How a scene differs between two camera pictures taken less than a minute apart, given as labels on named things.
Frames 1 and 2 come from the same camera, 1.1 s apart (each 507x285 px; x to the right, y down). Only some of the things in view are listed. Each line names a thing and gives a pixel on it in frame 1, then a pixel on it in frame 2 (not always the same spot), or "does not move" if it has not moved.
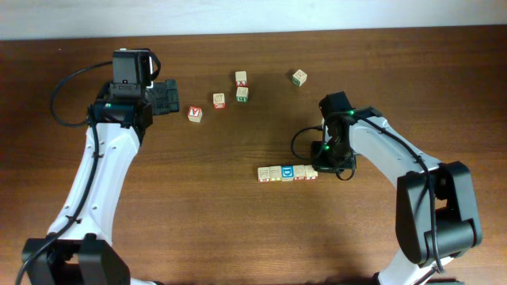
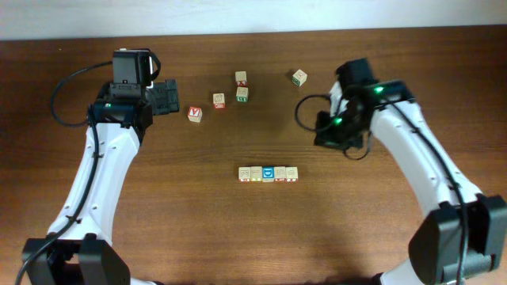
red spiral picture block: [219, 100] does not move
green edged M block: [242, 94] does not move
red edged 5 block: [299, 172] to [280, 174]
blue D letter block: [287, 172] to [268, 173]
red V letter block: [195, 114] does not move
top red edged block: [241, 78] does not move
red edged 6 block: [310, 173] to [291, 173]
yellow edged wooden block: [275, 173] to [256, 174]
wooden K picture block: [264, 174] to [244, 174]
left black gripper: [168, 96] does not move
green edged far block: [299, 77] does not move
